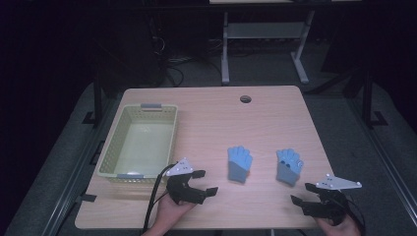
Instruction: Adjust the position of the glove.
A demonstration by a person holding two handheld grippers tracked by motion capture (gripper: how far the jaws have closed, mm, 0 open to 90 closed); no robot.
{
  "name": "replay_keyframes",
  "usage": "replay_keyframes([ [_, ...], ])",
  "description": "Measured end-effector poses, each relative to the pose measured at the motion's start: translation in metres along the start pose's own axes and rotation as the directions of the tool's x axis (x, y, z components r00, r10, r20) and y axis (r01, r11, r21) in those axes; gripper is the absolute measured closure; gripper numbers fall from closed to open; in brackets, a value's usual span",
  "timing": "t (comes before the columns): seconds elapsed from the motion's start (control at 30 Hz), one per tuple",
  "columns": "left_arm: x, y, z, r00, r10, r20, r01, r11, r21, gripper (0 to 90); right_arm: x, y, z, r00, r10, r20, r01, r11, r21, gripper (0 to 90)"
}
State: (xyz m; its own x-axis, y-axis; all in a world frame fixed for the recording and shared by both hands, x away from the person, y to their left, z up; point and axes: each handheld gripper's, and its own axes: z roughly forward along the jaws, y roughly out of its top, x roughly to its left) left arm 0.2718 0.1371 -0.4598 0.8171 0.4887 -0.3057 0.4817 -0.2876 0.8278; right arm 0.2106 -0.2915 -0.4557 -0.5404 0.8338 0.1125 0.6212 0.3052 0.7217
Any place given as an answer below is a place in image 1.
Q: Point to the white metal desk frame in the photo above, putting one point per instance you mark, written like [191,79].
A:
[262,31]

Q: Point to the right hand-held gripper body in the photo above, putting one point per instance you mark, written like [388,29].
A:
[331,205]

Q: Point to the aluminium frame rail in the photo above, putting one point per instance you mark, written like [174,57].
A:
[383,157]
[73,177]

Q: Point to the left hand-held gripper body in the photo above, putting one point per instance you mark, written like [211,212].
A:
[178,191]

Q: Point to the black table edge bracket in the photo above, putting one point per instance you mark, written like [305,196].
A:
[88,197]

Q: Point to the blue glove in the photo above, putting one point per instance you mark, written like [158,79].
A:
[288,167]
[240,162]

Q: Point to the person's left hand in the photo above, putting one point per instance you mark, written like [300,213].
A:
[170,213]

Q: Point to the pale yellow plastic basket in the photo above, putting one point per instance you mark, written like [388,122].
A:
[144,144]

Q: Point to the person's right hand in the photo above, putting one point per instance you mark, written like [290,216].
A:
[344,229]

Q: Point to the black metal stand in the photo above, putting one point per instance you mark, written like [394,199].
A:
[369,98]
[97,98]

